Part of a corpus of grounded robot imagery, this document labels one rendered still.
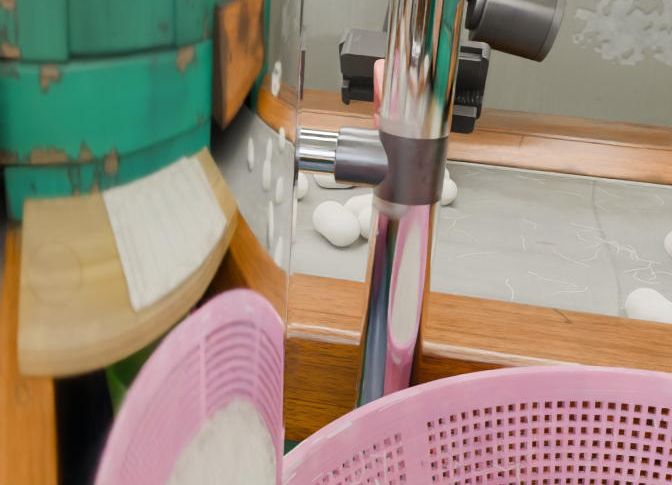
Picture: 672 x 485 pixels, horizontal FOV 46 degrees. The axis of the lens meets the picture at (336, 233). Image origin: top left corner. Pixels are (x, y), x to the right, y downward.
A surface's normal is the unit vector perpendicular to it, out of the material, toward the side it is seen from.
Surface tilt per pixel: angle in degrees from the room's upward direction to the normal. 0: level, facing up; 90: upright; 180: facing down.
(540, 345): 0
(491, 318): 0
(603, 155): 45
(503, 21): 97
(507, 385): 75
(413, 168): 90
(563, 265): 0
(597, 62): 90
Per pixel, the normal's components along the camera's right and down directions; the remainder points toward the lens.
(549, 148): -0.07, -0.41
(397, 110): -0.60, 0.25
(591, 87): -0.09, 0.35
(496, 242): 0.07, -0.93
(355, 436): 0.73, 0.04
